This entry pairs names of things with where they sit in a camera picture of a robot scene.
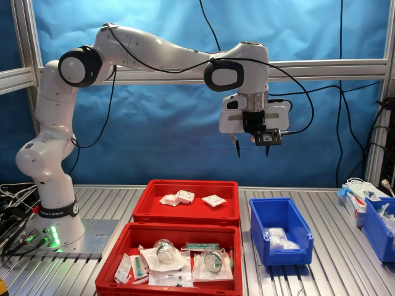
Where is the red box with medical supplies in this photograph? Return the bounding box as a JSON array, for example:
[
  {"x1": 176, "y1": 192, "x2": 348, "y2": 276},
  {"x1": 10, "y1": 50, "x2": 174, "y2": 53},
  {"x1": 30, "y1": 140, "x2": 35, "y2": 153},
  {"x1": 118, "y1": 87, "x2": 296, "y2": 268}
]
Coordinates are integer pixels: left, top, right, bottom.
[{"x1": 94, "y1": 221, "x2": 244, "y2": 296}]

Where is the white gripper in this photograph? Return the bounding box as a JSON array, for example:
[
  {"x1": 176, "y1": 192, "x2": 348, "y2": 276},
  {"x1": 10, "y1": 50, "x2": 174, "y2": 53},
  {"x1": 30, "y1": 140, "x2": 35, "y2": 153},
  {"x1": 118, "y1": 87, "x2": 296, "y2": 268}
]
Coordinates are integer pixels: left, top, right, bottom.
[{"x1": 218, "y1": 94, "x2": 291, "y2": 158}]

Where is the black hanging cable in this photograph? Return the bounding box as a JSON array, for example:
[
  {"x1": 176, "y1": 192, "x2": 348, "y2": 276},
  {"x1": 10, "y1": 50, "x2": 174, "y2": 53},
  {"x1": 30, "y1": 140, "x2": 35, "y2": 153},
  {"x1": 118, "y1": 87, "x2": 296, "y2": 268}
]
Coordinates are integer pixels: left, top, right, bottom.
[
  {"x1": 335, "y1": 0, "x2": 368, "y2": 187},
  {"x1": 199, "y1": 0, "x2": 222, "y2": 52}
]

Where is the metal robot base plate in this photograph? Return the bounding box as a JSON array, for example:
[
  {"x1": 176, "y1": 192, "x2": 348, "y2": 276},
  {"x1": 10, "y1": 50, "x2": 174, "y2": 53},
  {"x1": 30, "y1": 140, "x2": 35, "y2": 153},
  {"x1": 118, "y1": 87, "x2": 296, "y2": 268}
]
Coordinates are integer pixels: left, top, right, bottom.
[{"x1": 36, "y1": 218, "x2": 120, "y2": 260}]

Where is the black camera cable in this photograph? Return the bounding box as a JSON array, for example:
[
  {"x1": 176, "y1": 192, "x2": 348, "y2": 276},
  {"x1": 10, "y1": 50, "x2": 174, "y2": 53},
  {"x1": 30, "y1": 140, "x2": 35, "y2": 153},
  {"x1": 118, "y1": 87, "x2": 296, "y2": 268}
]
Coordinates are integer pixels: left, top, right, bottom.
[{"x1": 69, "y1": 26, "x2": 315, "y2": 175}]

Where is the blue open-front storage bin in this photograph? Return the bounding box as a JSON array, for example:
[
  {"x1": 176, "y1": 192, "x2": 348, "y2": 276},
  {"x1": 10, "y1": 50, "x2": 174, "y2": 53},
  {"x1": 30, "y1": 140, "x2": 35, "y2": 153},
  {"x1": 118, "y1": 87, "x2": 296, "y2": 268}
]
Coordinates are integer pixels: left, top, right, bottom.
[{"x1": 248, "y1": 197, "x2": 315, "y2": 268}]

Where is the red box with bandages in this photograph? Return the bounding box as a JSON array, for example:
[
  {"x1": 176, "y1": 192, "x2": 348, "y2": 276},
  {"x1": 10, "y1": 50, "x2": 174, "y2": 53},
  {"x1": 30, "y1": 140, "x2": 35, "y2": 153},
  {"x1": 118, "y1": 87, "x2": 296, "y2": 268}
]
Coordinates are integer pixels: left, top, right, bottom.
[{"x1": 132, "y1": 179, "x2": 241, "y2": 228}]

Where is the aluminium profile frame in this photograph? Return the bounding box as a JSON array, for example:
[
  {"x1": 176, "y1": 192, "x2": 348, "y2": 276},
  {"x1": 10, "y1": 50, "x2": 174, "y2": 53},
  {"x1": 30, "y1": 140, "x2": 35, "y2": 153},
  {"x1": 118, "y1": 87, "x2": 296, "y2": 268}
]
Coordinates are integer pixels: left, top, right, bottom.
[{"x1": 0, "y1": 0, "x2": 395, "y2": 189}]

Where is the white power plug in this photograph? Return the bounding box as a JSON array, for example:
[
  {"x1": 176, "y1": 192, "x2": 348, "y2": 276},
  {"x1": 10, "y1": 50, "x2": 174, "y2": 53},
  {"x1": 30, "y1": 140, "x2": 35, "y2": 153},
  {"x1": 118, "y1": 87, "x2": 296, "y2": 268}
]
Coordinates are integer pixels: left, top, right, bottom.
[{"x1": 381, "y1": 178, "x2": 395, "y2": 197}]

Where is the clear dome mask pack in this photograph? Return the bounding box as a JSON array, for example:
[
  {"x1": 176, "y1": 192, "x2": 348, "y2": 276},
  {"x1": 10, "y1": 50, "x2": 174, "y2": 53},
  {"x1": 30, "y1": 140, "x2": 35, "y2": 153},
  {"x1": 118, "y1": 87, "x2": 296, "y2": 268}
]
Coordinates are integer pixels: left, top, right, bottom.
[
  {"x1": 140, "y1": 239, "x2": 191, "y2": 273},
  {"x1": 191, "y1": 249, "x2": 235, "y2": 282}
]

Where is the blue curtain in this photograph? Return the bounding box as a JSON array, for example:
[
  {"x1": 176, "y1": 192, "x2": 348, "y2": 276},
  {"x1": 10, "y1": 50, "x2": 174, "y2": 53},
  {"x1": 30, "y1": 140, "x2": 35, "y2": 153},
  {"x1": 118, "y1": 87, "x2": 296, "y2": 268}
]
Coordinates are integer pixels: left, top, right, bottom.
[{"x1": 0, "y1": 0, "x2": 395, "y2": 188}]

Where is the white blister pack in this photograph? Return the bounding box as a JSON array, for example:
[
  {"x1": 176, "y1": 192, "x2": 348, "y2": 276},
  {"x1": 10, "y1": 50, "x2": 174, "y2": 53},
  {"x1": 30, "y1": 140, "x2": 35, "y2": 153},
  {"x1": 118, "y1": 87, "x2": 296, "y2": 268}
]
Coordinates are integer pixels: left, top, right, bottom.
[{"x1": 148, "y1": 268, "x2": 195, "y2": 287}]

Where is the blue bin with clear packs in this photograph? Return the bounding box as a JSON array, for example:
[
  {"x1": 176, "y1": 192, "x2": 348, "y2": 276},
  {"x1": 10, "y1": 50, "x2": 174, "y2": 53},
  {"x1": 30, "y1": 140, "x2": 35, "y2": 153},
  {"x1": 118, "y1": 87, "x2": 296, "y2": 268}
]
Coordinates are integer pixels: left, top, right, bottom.
[{"x1": 362, "y1": 196, "x2": 395, "y2": 263}]

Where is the white Fuhrmann bandage packet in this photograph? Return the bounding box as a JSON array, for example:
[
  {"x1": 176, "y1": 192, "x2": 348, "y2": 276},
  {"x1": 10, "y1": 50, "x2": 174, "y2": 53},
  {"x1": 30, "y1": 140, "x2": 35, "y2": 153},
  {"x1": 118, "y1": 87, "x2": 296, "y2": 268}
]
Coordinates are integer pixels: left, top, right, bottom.
[{"x1": 202, "y1": 194, "x2": 228, "y2": 209}]

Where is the bagged face masks stack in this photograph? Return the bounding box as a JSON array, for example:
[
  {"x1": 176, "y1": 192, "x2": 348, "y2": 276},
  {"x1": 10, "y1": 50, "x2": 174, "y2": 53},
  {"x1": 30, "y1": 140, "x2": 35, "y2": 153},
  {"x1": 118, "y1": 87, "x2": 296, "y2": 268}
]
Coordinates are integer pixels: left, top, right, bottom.
[{"x1": 341, "y1": 177, "x2": 380, "y2": 200}]

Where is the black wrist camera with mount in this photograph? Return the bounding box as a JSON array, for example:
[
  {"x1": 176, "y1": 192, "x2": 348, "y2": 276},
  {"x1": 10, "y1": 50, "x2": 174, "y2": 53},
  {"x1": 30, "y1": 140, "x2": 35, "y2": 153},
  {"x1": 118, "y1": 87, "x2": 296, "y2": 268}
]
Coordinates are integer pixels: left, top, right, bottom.
[{"x1": 242, "y1": 111, "x2": 283, "y2": 146}]

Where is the white printed bandage packet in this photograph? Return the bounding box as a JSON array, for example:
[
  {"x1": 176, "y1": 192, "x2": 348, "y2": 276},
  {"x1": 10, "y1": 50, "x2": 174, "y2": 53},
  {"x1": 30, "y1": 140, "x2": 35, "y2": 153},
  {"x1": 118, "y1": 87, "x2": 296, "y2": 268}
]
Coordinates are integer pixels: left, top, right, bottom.
[{"x1": 175, "y1": 189, "x2": 195, "y2": 204}]

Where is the tangled cable bundle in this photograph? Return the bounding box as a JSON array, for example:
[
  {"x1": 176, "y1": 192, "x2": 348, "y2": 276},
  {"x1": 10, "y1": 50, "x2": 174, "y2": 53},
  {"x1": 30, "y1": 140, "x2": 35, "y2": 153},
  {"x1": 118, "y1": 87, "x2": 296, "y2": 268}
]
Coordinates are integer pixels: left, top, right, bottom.
[{"x1": 0, "y1": 181, "x2": 47, "y2": 266}]

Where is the clear packs pile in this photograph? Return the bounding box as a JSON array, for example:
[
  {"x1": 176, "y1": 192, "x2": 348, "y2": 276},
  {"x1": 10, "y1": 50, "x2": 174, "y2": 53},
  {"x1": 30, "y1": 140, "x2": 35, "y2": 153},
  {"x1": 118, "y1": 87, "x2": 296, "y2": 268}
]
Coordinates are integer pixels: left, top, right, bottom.
[{"x1": 375, "y1": 203, "x2": 395, "y2": 244}]

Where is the white printed carton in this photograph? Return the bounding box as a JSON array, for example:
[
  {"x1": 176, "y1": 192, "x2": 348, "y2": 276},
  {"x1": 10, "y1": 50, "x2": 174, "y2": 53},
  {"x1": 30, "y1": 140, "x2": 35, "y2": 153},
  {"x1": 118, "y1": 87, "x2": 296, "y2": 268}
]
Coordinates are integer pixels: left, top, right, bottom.
[{"x1": 343, "y1": 189, "x2": 368, "y2": 228}]

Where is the green syringe in wrapper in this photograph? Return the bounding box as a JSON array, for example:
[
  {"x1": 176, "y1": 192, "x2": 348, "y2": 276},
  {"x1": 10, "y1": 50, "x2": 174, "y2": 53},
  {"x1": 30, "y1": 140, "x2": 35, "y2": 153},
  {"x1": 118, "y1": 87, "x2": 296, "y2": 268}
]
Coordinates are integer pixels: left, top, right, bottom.
[
  {"x1": 130, "y1": 255, "x2": 151, "y2": 281},
  {"x1": 180, "y1": 242, "x2": 222, "y2": 251}
]

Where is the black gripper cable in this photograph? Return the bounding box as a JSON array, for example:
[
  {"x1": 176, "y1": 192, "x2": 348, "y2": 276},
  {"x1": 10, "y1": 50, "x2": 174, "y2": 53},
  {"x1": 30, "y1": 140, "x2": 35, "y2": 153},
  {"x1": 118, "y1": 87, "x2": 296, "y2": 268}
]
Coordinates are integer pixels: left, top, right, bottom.
[{"x1": 267, "y1": 80, "x2": 382, "y2": 103}]

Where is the white red-printed packet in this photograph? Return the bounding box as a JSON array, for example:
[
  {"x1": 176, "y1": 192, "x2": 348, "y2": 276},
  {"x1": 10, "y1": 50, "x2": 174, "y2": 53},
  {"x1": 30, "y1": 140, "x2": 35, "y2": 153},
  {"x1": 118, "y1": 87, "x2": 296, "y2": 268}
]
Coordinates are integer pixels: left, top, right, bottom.
[{"x1": 113, "y1": 253, "x2": 132, "y2": 284}]

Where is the white plain bandage packet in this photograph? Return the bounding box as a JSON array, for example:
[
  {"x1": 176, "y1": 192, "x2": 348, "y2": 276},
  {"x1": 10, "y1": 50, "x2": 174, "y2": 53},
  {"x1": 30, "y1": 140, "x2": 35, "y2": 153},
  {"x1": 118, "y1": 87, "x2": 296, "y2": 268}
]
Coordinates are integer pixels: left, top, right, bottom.
[{"x1": 159, "y1": 194, "x2": 181, "y2": 207}]

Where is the clear wrapped bandage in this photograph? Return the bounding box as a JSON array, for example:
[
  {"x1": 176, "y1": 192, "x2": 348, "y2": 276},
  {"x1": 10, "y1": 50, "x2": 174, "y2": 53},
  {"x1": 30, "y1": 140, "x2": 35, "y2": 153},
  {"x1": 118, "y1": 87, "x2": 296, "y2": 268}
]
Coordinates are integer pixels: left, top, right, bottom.
[
  {"x1": 264, "y1": 227, "x2": 286, "y2": 241},
  {"x1": 270, "y1": 239, "x2": 301, "y2": 251}
]

